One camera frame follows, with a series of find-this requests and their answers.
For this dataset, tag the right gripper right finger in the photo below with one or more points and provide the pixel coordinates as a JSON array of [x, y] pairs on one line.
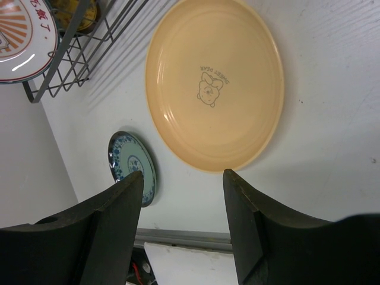
[[275, 244]]

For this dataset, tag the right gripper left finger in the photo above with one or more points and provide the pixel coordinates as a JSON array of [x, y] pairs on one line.
[[89, 243]]

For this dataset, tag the small blue patterned plate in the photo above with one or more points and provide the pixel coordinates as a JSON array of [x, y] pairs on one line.
[[127, 154]]

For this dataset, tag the beige bear plate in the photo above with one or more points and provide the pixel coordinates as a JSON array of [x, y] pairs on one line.
[[214, 83]]

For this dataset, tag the grey wire dish rack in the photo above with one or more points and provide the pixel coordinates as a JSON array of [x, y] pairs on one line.
[[78, 55]]

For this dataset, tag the white orange sunburst plate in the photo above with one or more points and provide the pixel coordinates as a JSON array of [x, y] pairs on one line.
[[28, 34]]

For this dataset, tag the small yellow patterned plate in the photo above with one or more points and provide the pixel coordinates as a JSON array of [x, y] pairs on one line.
[[64, 11]]

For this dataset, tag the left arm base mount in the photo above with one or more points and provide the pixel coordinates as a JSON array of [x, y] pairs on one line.
[[140, 271]]

